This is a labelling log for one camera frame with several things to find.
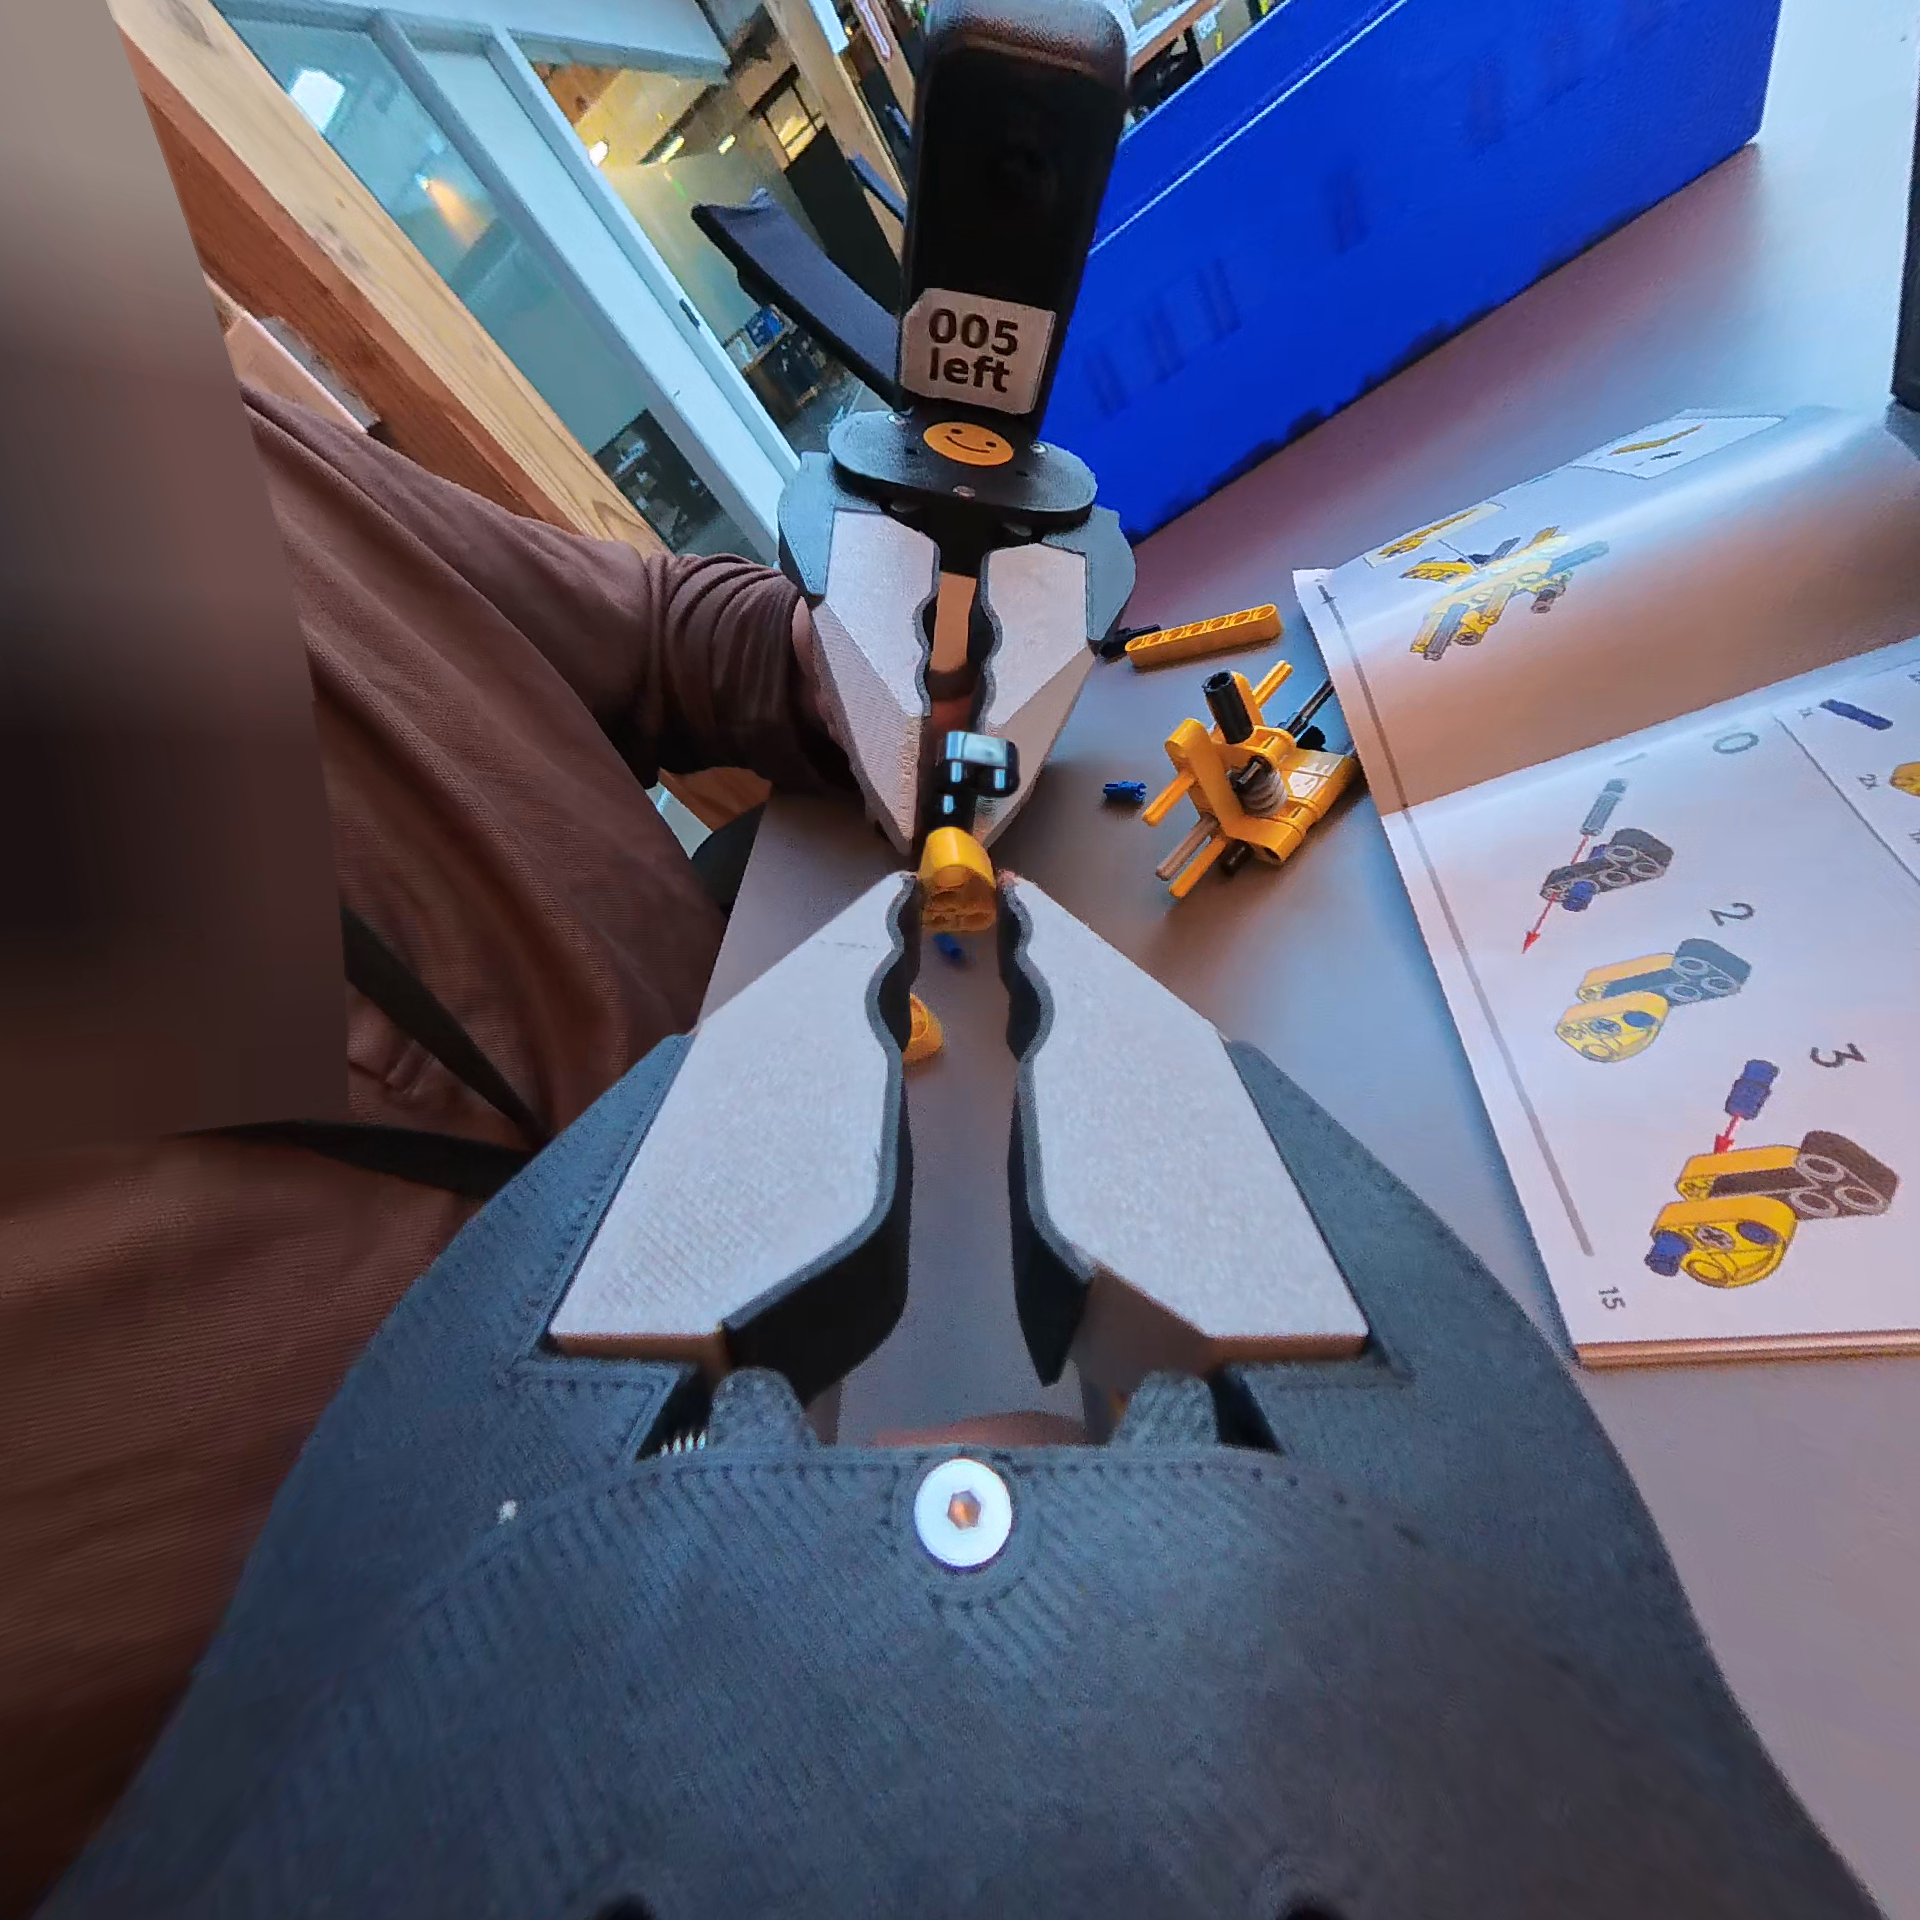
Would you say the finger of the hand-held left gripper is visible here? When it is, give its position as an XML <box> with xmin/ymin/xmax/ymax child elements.
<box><xmin>810</xmin><ymin>507</ymin><xmax>951</xmax><ymax>858</ymax></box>
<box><xmin>968</xmin><ymin>545</ymin><xmax>1100</xmax><ymax>855</ymax></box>

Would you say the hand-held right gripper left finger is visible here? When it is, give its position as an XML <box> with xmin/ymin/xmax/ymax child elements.
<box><xmin>549</xmin><ymin>873</ymin><xmax>922</xmax><ymax>1407</ymax></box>

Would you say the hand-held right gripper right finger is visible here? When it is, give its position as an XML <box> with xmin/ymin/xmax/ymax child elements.
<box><xmin>997</xmin><ymin>879</ymin><xmax>1373</xmax><ymax>1389</ymax></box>

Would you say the black bent lego beam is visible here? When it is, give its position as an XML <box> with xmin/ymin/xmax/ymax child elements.
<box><xmin>933</xmin><ymin>730</ymin><xmax>1025</xmax><ymax>835</ymax></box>

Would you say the person's left forearm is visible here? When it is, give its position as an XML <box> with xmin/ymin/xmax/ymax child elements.
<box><xmin>450</xmin><ymin>497</ymin><xmax>865</xmax><ymax>798</ymax></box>

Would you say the long yellow lego beam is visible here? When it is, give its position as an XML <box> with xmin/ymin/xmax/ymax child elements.
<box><xmin>1125</xmin><ymin>603</ymin><xmax>1281</xmax><ymax>670</ymax></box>

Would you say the yellow lego assembly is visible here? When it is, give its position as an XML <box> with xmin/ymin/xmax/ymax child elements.
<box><xmin>1141</xmin><ymin>660</ymin><xmax>1364</xmax><ymax>903</ymax></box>

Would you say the open lego instruction booklet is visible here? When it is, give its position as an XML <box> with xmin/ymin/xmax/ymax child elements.
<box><xmin>1293</xmin><ymin>407</ymin><xmax>1920</xmax><ymax>1369</ymax></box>

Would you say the large blue storage bin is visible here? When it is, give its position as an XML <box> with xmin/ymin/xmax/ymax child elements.
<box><xmin>1080</xmin><ymin>0</ymin><xmax>1787</xmax><ymax>545</ymax></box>

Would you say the black shoulder strap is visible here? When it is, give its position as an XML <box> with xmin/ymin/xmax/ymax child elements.
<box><xmin>194</xmin><ymin>901</ymin><xmax>549</xmax><ymax>1202</ymax></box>

